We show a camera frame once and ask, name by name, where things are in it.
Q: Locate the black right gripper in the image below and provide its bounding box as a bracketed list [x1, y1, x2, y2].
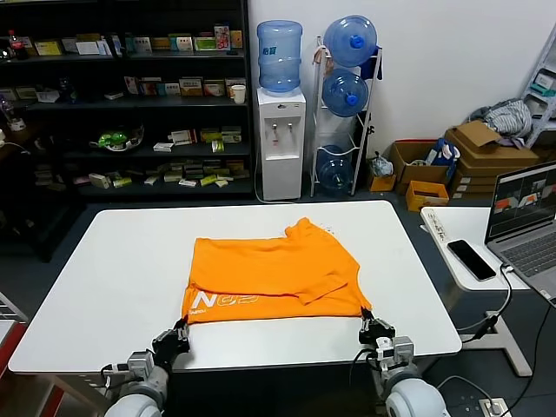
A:
[358, 306, 397, 355]

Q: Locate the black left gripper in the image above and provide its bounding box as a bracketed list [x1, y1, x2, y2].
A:
[150, 319, 193, 371]

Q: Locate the orange t-shirt with white print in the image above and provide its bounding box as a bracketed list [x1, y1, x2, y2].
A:
[180, 216, 375, 326]

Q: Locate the grey striped clothes pile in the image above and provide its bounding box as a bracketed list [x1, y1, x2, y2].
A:
[467, 98, 533, 136]

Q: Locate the black smartphone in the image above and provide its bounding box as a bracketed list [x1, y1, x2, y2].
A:
[447, 239, 498, 282]

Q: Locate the white power strip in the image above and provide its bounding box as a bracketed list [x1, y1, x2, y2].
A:
[423, 208, 449, 243]

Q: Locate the orange cardboard box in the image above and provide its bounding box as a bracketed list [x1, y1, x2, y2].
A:
[405, 180, 451, 213]

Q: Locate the white side table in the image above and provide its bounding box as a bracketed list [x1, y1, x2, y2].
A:
[419, 206, 534, 378]

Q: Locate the floor power socket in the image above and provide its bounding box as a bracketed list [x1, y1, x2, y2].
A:
[477, 397, 508, 417]

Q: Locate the small orange box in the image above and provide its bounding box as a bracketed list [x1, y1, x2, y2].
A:
[369, 172, 398, 194]

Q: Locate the white plastic bag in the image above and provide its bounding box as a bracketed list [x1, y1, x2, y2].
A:
[367, 154, 394, 178]

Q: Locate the open brown cardboard box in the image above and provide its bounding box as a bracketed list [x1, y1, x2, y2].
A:
[387, 139, 453, 195]

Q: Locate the white metal cart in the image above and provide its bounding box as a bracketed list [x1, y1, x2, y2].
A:
[0, 289, 30, 325]

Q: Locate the flat labelled cardboard box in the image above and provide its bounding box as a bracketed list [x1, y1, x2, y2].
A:
[450, 169, 501, 188]
[449, 184, 500, 202]

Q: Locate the white water dispenser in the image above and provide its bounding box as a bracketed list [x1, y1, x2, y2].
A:
[255, 88, 308, 202]

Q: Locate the blue white package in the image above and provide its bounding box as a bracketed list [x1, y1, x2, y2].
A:
[425, 137, 462, 167]

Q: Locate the silver laptop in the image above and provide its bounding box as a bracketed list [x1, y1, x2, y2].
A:
[485, 161, 556, 308]

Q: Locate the white box with red print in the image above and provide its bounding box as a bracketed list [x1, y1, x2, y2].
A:
[169, 129, 198, 146]

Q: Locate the bowl of green items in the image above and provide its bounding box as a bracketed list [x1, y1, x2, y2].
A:
[89, 124, 145, 154]

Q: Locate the large brown cardboard box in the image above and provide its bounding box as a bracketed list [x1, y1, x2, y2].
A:
[455, 147, 543, 175]

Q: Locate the cardboard box with open flap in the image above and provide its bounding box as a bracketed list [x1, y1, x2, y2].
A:
[444, 120, 541, 162]

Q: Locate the black shelving unit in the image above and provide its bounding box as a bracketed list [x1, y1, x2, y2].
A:
[0, 0, 255, 264]

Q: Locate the orange yellow medicine box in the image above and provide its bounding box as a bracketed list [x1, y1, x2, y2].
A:
[178, 76, 204, 97]

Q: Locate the red white medicine box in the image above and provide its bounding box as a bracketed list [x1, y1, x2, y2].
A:
[137, 77, 163, 96]
[202, 79, 227, 98]

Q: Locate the white metal storage rack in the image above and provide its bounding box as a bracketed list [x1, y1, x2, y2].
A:
[520, 32, 556, 151]

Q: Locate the dark blue bottle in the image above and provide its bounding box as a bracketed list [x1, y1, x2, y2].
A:
[59, 76, 78, 104]

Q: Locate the pink cloth strip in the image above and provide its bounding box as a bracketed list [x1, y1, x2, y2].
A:
[312, 45, 334, 76]

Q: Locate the blue water jug with label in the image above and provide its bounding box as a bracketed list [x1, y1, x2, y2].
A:
[255, 19, 304, 97]

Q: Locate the tall pink colourful box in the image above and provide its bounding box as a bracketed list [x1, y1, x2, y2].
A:
[213, 24, 232, 51]

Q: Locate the cola bottle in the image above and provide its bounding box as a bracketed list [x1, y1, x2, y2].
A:
[7, 29, 28, 61]

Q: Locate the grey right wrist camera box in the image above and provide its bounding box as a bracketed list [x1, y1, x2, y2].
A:
[374, 334, 416, 368]

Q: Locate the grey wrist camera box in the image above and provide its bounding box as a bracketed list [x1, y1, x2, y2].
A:
[374, 334, 416, 368]
[125, 350, 154, 380]

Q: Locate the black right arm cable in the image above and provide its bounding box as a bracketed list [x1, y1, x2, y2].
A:
[350, 347, 386, 374]

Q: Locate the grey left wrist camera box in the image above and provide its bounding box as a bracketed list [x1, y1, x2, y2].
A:
[125, 350, 154, 380]

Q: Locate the left arm wrist cable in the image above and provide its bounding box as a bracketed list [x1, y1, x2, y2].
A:
[102, 363, 131, 387]

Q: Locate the grey floor cable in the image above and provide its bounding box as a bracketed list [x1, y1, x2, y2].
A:
[435, 375, 490, 403]

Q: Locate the white wire jug rack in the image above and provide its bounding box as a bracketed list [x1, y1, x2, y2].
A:
[309, 36, 384, 197]

